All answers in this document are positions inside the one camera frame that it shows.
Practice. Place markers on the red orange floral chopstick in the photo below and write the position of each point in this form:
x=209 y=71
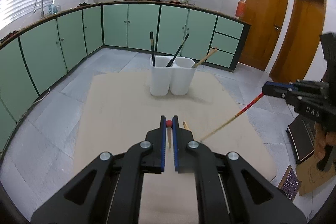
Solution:
x=169 y=127

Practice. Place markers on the patterned purple item on floor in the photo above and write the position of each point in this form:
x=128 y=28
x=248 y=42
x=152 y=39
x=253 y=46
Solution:
x=289 y=185

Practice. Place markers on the dark red handled chopstick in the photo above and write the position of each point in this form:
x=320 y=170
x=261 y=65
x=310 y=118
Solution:
x=234 y=117

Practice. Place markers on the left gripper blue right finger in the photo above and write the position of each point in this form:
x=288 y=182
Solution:
x=175 y=141

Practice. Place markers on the black case on floor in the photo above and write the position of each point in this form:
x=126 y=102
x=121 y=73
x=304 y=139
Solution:
x=301 y=133

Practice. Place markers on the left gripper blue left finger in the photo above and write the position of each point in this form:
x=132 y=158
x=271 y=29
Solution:
x=163 y=141

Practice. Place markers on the orange fire extinguisher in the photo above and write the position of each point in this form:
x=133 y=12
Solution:
x=240 y=9

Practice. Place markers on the light plain wooden chopstick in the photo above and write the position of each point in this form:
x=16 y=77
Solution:
x=205 y=58

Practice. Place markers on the black chopstick gold band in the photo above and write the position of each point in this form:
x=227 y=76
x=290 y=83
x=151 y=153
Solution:
x=152 y=48
x=170 y=63

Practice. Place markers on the white double utensil holder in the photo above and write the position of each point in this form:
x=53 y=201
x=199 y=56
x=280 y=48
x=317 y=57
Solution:
x=175 y=79

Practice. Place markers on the brown wooden door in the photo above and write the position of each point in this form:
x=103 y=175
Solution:
x=301 y=41
x=266 y=18

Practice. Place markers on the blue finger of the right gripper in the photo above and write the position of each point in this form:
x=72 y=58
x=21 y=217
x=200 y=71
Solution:
x=275 y=92
x=273 y=85

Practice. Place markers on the green lower kitchen cabinets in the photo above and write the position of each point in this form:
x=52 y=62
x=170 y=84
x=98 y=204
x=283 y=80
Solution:
x=38 y=56

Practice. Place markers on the person right hand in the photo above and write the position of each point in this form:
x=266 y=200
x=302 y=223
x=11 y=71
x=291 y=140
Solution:
x=322 y=139

